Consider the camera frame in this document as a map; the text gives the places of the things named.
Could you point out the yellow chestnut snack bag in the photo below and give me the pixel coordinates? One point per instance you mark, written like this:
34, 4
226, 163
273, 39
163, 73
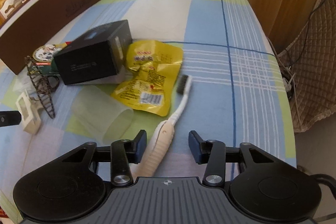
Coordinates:
154, 66

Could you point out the checkered tablecloth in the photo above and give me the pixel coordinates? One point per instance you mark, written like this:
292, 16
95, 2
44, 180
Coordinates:
237, 93

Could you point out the translucent plastic cup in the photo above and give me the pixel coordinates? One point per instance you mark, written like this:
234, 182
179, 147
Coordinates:
105, 118

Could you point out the white toothbrush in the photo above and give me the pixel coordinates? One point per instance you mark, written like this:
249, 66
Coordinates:
163, 136

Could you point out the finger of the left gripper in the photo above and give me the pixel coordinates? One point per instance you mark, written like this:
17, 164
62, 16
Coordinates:
10, 118

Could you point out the white cardboard holder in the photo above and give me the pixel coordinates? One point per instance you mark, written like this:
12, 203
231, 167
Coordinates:
9, 6

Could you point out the brown quilted chair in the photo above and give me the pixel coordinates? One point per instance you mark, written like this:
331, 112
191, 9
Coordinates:
311, 59

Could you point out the green snack box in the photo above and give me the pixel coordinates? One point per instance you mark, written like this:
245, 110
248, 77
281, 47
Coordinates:
42, 60

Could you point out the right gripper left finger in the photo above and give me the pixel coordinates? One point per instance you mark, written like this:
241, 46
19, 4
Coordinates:
124, 152

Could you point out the large brown storage box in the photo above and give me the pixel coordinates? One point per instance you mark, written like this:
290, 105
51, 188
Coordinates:
33, 25

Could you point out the black cardboard box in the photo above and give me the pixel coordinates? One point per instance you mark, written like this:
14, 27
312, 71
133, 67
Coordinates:
97, 56

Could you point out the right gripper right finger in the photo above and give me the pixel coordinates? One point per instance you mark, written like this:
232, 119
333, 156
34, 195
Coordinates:
212, 153

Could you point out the white small hook holder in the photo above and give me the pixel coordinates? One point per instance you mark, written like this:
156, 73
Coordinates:
29, 109

